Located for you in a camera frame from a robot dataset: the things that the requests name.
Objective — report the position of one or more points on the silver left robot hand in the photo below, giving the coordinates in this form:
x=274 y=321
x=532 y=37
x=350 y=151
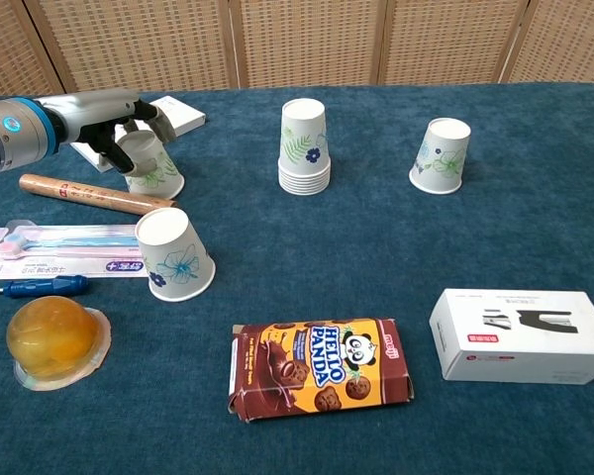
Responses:
x=94 y=111

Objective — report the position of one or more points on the paper cup green flower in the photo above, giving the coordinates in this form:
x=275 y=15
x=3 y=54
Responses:
x=158 y=178

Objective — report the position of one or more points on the paper cup blue flower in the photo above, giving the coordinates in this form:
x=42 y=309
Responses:
x=173 y=262

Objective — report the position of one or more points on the paper cup green blue flowers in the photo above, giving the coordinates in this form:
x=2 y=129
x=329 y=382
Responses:
x=440 y=158

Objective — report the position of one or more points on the stack of white paper cups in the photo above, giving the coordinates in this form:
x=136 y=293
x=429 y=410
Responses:
x=304 y=133

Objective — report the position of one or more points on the brown copper-coloured roll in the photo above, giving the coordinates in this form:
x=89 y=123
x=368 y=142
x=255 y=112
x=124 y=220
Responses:
x=79 y=192

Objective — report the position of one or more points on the flat white cardboard box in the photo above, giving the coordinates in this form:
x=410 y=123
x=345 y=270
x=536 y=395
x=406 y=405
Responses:
x=183 y=116

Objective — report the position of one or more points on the toothbrush blister pack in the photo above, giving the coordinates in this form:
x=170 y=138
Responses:
x=54 y=257

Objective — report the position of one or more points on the woven wicker folding screen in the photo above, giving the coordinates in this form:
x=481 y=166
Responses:
x=307 y=39

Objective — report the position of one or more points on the orange fruit jelly cup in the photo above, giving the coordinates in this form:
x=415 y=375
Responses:
x=49 y=341

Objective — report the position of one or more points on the Hello Panda biscuit box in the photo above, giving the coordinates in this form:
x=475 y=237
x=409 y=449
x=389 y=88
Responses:
x=322 y=366

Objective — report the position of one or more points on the dark blue table cloth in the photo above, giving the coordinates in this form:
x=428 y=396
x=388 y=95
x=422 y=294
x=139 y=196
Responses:
x=475 y=237

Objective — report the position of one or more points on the white stapler box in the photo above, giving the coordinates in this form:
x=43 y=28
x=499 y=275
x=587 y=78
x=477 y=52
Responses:
x=515 y=346

